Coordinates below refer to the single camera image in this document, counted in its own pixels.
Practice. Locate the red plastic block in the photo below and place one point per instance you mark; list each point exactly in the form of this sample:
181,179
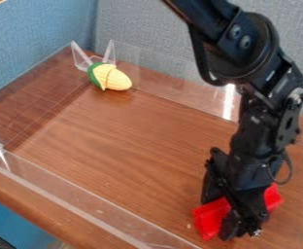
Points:
210,214

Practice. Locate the yellow green toy corn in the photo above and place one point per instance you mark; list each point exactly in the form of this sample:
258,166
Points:
108,77

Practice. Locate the clear acrylic barrier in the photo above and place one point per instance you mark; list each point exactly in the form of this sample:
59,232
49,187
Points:
81,216
170,78

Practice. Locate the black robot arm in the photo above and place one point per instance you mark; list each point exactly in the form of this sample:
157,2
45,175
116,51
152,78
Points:
237,52

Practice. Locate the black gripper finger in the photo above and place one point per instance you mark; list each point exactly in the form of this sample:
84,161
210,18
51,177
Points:
212,189
234,226

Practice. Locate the clear acrylic front barrier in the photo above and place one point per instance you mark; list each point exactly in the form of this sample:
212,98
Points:
81,216

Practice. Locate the clear acrylic back barrier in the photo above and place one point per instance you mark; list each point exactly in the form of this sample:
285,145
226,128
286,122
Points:
170,78

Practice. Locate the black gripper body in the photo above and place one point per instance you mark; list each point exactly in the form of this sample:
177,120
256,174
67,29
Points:
245,179

